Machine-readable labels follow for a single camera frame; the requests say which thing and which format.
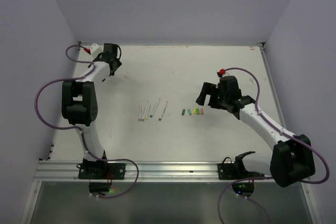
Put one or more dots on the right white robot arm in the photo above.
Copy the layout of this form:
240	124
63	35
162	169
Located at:
291	159

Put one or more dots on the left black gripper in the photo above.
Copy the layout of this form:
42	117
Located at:
118	62

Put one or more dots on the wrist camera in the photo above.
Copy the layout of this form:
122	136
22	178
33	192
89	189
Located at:
93	50
221	73

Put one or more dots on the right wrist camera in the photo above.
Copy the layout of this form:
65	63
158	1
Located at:
221	73

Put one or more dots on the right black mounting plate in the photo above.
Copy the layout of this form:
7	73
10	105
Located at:
231	171

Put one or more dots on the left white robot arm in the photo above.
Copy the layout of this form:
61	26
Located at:
80	107

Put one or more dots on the black mounting plate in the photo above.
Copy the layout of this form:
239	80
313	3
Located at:
231	171
101	170

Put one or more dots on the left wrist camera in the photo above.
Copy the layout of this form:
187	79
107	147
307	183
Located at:
93	50

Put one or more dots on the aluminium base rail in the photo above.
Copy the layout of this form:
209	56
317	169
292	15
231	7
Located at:
175	172

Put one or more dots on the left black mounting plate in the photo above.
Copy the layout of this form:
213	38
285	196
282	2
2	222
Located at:
101	170

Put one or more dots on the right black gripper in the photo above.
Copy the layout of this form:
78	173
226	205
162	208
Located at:
207	89

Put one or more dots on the dark green marker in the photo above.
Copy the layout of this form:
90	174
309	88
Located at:
155	108

